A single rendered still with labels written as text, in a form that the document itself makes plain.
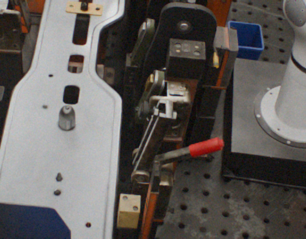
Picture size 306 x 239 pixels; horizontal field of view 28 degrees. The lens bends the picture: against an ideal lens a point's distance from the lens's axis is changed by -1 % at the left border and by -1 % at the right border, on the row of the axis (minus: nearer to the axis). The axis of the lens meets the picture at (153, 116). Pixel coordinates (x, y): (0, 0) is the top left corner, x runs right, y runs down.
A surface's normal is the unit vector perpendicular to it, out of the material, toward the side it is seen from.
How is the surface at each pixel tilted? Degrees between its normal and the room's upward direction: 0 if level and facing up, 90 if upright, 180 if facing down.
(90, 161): 0
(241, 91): 4
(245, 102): 4
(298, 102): 89
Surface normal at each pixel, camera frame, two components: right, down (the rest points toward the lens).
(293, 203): 0.11, -0.64
